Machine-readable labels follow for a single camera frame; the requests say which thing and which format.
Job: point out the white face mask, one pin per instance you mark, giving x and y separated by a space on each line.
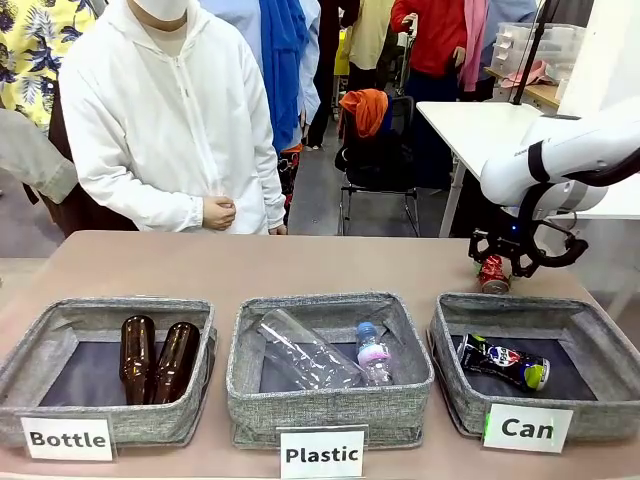
162 9

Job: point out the brown glass bottle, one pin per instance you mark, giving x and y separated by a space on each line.
175 360
136 360

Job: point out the person's right hand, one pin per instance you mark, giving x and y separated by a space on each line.
219 212

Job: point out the person's left forearm white sleeve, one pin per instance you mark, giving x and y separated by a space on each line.
267 195

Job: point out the grey fabric basket plastic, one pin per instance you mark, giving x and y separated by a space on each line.
325 415

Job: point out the white sign reading Plastic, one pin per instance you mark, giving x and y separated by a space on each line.
321 454

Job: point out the person with pink scarf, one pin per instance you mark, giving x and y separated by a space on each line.
480 35

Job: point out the crushed black soda can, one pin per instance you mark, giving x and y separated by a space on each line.
505 362

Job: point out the white sign reading Can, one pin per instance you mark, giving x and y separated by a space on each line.
527 427

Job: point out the grey fabric basket can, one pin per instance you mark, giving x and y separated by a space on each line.
465 400

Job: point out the grey sleeved arm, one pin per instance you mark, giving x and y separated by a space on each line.
35 160

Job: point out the person's right forearm white sleeve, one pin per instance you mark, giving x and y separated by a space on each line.
145 200

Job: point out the white table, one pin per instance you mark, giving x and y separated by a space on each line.
470 130

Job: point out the person's left hand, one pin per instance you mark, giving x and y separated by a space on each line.
278 230

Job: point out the crushed red soda can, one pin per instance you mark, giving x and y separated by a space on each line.
494 275

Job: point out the person in blue clothes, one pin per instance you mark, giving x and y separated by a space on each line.
285 65

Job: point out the grey fabric basket bottle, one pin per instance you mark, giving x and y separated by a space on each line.
150 425

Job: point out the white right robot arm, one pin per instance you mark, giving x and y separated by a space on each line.
575 145

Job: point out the orange cloth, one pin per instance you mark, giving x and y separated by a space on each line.
367 107

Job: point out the small plastic water bottle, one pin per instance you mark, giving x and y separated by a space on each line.
372 355

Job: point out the person in red jacket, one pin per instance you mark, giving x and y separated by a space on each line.
430 35

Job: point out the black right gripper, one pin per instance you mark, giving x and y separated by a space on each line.
506 239

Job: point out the pink cloth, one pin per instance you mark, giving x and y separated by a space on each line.
530 74

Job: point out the clear plastic storage boxes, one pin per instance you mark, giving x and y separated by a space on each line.
550 42

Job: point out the person in white coat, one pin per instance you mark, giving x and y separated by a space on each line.
165 115

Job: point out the black office chair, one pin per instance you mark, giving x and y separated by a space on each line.
375 160

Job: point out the white sign reading Bottle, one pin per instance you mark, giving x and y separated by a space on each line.
66 439

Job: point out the wooden desk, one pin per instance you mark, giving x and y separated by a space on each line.
540 92

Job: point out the black pole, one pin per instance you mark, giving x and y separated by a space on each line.
532 50

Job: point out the person in cream top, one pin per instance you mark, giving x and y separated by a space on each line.
370 35

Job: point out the person in yellow floral shirt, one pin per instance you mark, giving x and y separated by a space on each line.
30 50

